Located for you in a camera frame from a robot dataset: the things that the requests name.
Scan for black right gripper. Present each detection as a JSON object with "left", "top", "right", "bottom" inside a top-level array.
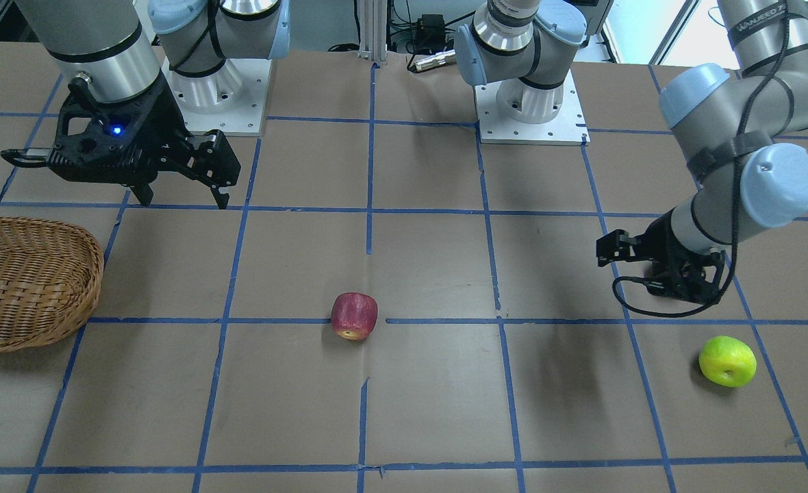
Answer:
[{"left": 1, "top": 75, "right": 241, "bottom": 210}]

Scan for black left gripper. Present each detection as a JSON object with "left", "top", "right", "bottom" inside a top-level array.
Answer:
[{"left": 597, "top": 212, "right": 724, "bottom": 305}]

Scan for red apple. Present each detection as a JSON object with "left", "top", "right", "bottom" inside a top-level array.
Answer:
[{"left": 330, "top": 292, "right": 379, "bottom": 340}]

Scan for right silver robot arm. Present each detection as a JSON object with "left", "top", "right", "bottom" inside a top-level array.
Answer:
[{"left": 0, "top": 1, "right": 290, "bottom": 210}]

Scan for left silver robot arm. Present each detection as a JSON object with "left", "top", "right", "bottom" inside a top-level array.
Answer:
[{"left": 453, "top": 1, "right": 808, "bottom": 311}]

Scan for brown wicker basket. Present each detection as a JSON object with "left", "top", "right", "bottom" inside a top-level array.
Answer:
[{"left": 0, "top": 216, "right": 105, "bottom": 353}]

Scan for green apple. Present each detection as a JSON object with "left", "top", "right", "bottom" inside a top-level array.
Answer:
[{"left": 697, "top": 335, "right": 757, "bottom": 389}]

